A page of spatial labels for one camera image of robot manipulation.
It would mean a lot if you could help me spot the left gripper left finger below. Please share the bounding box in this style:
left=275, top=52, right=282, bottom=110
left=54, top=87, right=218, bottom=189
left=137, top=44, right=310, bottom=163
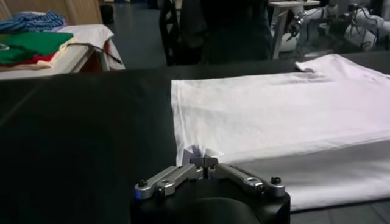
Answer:
left=133, top=155, right=204, bottom=200

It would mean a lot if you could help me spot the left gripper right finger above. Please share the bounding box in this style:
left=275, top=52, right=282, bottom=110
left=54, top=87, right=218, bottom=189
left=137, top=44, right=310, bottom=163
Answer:
left=203, top=155, right=286, bottom=195

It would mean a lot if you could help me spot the white T-shirt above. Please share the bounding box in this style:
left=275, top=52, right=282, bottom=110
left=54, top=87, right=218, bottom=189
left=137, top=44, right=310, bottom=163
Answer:
left=170, top=54, right=390, bottom=212

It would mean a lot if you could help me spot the black table cover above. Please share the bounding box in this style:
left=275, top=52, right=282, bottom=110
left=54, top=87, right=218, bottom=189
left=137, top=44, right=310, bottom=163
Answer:
left=0, top=50, right=390, bottom=224

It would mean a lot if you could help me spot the standing person in black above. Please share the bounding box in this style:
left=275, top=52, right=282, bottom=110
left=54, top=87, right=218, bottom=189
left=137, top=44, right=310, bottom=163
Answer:
left=179, top=0, right=274, bottom=65

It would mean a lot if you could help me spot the black office chair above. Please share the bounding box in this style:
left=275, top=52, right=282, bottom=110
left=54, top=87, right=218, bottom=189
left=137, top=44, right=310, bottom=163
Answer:
left=158, top=0, right=183, bottom=66

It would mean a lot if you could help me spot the white folding side table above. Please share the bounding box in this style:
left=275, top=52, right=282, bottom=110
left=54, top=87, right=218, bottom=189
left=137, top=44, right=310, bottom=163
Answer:
left=0, top=44, right=110, bottom=80

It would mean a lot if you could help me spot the white standing desk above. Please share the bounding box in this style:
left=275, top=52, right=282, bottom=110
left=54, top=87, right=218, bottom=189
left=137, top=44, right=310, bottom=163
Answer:
left=268, top=0, right=321, bottom=60

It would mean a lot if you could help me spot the white draped cloth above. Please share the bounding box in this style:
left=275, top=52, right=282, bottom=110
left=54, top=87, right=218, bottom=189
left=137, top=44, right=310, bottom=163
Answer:
left=57, top=24, right=126, bottom=71

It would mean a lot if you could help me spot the black waste bin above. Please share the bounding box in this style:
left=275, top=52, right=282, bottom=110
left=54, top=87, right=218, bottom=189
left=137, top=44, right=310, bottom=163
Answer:
left=99, top=3, right=115, bottom=25

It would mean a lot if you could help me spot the red folded garment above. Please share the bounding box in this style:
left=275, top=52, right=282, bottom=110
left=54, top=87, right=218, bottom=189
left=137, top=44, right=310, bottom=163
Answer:
left=18, top=51, right=59, bottom=65

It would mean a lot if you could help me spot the white wheeled humanoid robot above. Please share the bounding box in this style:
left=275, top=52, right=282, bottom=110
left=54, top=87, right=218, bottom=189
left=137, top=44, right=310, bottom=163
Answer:
left=286, top=0, right=390, bottom=57

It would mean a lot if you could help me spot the green folded shirt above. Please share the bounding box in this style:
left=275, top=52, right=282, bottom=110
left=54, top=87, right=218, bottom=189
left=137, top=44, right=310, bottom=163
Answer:
left=0, top=31, right=74, bottom=66

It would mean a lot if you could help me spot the bamboo folding screen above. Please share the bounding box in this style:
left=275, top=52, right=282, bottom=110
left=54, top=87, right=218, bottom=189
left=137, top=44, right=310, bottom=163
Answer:
left=0, top=0, right=103, bottom=27

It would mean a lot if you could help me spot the blue striped garment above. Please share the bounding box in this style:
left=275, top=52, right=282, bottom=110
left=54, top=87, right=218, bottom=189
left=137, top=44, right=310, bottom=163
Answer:
left=0, top=11, right=65, bottom=33

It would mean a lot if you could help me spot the black hanging cable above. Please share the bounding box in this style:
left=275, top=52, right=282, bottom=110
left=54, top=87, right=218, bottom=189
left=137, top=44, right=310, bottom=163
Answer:
left=66, top=42, right=124, bottom=65

